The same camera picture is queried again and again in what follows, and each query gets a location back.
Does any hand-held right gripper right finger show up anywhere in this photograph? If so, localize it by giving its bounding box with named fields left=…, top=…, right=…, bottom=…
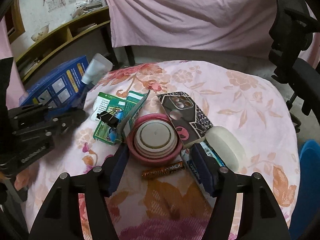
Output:
left=191, top=145, right=292, bottom=240

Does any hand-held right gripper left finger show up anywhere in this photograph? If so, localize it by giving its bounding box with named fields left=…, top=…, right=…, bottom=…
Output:
left=27, top=144, right=130, bottom=240

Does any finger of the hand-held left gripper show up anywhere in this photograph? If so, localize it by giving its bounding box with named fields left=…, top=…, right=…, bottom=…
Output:
left=47, top=109, right=88, bottom=140
left=9, top=104, right=54, bottom=130

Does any white ointment tube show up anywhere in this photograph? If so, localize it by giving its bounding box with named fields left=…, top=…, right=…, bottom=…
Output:
left=181, top=141, right=227, bottom=193

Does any blue plastic bucket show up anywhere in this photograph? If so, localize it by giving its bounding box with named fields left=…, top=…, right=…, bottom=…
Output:
left=289, top=140, right=320, bottom=240

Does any white oval soap case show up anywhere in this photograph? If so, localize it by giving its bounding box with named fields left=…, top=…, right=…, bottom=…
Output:
left=205, top=126, right=247, bottom=172

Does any blue cardboard box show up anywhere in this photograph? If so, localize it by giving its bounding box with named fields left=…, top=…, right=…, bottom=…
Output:
left=19, top=55, right=91, bottom=111

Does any brown battery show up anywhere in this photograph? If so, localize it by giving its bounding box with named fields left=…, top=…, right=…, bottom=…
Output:
left=142, top=162, right=184, bottom=179

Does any black binder clip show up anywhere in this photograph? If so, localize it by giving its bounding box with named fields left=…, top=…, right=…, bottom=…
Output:
left=96, top=112, right=120, bottom=128

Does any green white paper box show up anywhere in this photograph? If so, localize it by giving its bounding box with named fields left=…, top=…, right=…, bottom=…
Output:
left=92, top=92, right=127, bottom=146

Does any pink collapsible cup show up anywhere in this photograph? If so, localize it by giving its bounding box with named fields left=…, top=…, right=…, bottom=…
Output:
left=126, top=114, right=186, bottom=167

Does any patterned black phone case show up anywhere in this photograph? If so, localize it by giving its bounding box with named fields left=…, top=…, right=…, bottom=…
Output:
left=157, top=91, right=214, bottom=148

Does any green medicine sachet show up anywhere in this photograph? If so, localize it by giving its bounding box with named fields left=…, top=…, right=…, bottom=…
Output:
left=119, top=90, right=151, bottom=144

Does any white squeeze tube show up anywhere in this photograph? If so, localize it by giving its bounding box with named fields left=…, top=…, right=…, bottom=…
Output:
left=81, top=53, right=113, bottom=85

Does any white bowl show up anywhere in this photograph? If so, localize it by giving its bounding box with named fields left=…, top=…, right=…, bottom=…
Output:
left=31, top=25, right=50, bottom=42

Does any wooden shelf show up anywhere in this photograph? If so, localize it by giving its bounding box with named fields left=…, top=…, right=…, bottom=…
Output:
left=5, top=0, right=112, bottom=82

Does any stack of papers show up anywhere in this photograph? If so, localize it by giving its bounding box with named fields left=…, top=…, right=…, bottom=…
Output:
left=71, top=0, right=106, bottom=18

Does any pink hanging sheet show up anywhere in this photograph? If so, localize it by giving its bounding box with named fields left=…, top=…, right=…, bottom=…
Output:
left=97, top=0, right=320, bottom=53

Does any black office chair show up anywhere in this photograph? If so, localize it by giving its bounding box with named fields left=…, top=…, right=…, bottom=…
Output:
left=268, top=0, right=320, bottom=133

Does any black metal frame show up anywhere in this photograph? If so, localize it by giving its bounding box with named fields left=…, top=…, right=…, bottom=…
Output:
left=101, top=26, right=136, bottom=66

